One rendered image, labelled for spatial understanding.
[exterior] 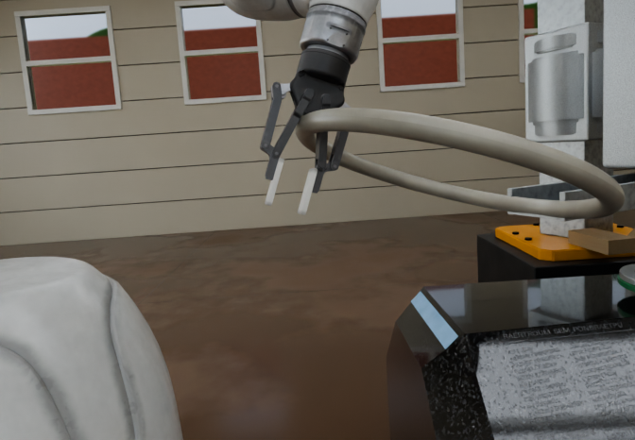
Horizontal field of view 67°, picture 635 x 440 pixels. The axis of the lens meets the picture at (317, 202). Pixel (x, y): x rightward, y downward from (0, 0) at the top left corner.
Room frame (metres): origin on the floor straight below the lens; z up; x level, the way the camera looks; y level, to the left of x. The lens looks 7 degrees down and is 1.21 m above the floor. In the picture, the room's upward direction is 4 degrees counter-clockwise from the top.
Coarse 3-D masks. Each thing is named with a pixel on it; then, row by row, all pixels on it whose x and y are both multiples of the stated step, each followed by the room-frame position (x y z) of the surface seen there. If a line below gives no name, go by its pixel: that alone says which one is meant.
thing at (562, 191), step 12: (624, 180) 1.05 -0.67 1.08; (516, 192) 0.90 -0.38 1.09; (528, 192) 0.91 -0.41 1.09; (540, 192) 0.93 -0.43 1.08; (552, 192) 0.94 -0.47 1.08; (564, 192) 0.80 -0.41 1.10; (576, 192) 0.81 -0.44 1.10; (624, 192) 0.87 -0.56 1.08; (624, 204) 0.87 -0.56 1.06; (540, 216) 0.84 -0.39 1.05
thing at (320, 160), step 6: (324, 96) 0.71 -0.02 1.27; (330, 96) 0.71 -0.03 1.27; (324, 102) 0.70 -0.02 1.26; (330, 102) 0.71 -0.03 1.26; (324, 108) 0.71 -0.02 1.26; (318, 132) 0.71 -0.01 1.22; (324, 132) 0.71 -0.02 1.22; (318, 138) 0.71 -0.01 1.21; (324, 138) 0.71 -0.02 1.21; (318, 144) 0.71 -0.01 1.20; (324, 144) 0.71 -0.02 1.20; (318, 150) 0.70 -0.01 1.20; (324, 150) 0.70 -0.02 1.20; (318, 156) 0.70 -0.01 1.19; (324, 156) 0.70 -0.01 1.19; (318, 162) 0.70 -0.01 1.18; (324, 162) 0.70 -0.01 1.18; (318, 168) 0.70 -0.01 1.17; (324, 168) 0.69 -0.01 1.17
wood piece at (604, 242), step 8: (568, 232) 1.72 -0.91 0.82; (576, 232) 1.67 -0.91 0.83; (584, 232) 1.66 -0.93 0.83; (592, 232) 1.65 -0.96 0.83; (600, 232) 1.64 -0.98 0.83; (608, 232) 1.63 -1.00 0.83; (576, 240) 1.67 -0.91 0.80; (584, 240) 1.63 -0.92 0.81; (592, 240) 1.59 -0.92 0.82; (600, 240) 1.56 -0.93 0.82; (608, 240) 1.53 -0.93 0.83; (616, 240) 1.53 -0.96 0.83; (624, 240) 1.53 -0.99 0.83; (632, 240) 1.53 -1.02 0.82; (592, 248) 1.59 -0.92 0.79; (600, 248) 1.56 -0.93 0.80; (608, 248) 1.52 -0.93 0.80; (616, 248) 1.53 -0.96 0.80; (624, 248) 1.53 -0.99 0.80; (632, 248) 1.53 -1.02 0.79
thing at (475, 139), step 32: (320, 128) 0.65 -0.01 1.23; (352, 128) 0.59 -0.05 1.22; (384, 128) 0.56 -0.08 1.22; (416, 128) 0.54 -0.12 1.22; (448, 128) 0.53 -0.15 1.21; (480, 128) 0.53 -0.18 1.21; (352, 160) 0.93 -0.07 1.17; (512, 160) 0.52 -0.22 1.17; (544, 160) 0.52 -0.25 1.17; (576, 160) 0.53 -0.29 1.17; (448, 192) 0.96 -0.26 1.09; (480, 192) 0.94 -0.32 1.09; (608, 192) 0.56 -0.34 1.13
